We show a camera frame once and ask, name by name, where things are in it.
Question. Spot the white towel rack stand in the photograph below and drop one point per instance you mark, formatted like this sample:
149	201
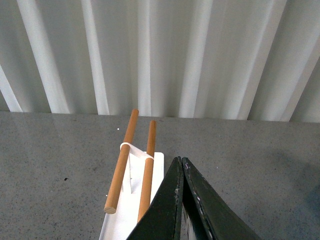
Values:
119	225

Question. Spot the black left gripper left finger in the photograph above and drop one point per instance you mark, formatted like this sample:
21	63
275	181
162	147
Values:
162	221

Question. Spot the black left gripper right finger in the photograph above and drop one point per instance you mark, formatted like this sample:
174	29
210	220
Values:
206	215

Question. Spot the right wooden rack bar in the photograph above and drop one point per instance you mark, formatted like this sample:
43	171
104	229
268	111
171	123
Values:
145	197

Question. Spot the left wooden rack bar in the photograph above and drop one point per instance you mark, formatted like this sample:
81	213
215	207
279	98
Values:
112	200

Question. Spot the white pleated curtain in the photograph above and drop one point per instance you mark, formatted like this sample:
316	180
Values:
226	59

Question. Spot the wooden rack bar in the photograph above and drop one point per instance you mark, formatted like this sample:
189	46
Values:
112	200
145	197

